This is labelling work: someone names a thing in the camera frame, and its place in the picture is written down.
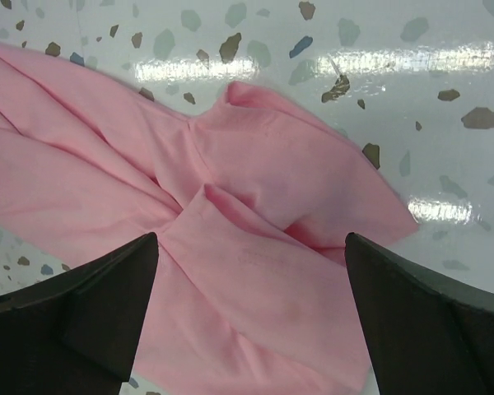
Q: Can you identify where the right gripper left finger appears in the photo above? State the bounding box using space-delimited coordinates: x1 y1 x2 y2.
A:
0 233 159 395

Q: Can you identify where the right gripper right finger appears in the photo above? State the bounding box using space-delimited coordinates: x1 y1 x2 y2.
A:
345 233 494 395

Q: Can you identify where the pink t shirt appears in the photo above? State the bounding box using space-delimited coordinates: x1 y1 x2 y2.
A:
0 44 417 394

